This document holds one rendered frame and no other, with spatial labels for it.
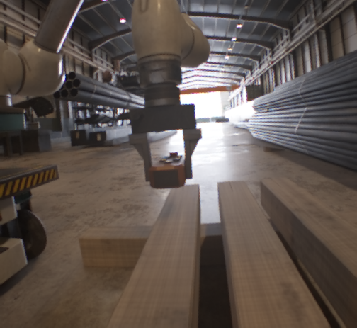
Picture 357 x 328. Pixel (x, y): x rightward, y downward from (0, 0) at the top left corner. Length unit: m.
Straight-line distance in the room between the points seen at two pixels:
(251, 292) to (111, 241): 0.54
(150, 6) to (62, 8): 0.53
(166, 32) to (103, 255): 0.66
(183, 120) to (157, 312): 0.33
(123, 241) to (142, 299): 0.45
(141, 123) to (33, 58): 0.62
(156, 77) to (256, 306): 0.40
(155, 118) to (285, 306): 0.38
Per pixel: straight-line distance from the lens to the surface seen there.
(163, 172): 0.49
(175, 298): 0.37
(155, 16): 0.52
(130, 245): 0.81
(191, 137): 0.51
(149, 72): 0.50
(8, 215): 0.81
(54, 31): 1.03
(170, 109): 0.51
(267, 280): 0.40
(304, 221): 0.59
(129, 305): 0.37
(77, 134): 7.23
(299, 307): 0.36
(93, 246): 0.85
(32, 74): 1.04
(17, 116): 1.00
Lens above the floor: 0.42
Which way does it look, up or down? 6 degrees down
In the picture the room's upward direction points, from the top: 5 degrees counter-clockwise
